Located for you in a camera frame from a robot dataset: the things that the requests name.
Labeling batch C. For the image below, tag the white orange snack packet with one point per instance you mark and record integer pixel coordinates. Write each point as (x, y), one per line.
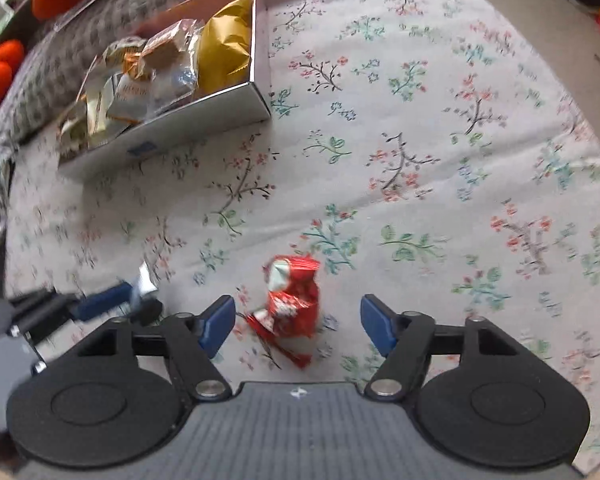
(127, 57)

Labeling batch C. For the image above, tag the large yellow snack packet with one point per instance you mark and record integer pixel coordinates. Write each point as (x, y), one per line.
(225, 45)

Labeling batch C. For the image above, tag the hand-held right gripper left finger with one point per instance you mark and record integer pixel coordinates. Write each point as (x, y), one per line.
(217, 327)

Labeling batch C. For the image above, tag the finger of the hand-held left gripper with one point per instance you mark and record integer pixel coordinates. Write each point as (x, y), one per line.
(102, 302)
(147, 310)

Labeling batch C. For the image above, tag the small orange pumpkin cushion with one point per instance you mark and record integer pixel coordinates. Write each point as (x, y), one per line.
(0, 70)

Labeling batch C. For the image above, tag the red snack packet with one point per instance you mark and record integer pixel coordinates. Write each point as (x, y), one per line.
(290, 300)

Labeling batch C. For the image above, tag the grey quilted blanket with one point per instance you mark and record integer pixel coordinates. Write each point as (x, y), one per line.
(50, 55)

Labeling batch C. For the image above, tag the small silver snack packet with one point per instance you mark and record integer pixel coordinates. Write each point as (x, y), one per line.
(145, 280)

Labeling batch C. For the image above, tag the white cardboard box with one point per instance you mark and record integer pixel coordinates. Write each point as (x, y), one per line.
(180, 130)

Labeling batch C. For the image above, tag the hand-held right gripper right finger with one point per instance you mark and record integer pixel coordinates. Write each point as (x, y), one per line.
(377, 325)

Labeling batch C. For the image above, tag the floral bed sheet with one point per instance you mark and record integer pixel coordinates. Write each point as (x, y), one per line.
(430, 160)

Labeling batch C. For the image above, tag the silver brown snack packet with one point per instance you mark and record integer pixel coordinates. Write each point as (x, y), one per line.
(172, 75)

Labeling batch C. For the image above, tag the silver gold snack packet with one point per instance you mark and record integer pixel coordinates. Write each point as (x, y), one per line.
(120, 105)
(75, 130)

